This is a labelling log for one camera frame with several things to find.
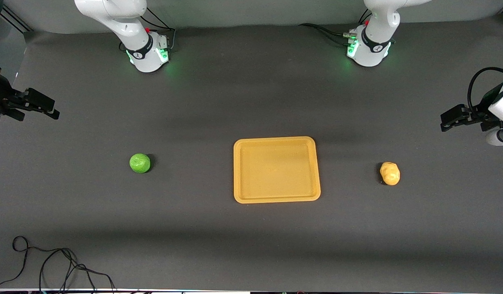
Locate green apple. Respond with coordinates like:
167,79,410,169
129,153,151,174

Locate left arm wrist cable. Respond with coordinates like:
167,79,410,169
467,67,503,111

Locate yellow potato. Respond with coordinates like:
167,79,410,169
379,162,401,186

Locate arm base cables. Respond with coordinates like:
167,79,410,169
119,6,177,53
298,8,372,46

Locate loose black cable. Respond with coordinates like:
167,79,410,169
0,236,116,294

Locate orange plastic tray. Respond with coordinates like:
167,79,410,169
233,136,321,204

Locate dark grey table mat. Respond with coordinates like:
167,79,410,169
0,14,503,292

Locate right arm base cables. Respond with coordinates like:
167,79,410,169
119,6,177,53

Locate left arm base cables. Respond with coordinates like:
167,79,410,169
298,8,372,46

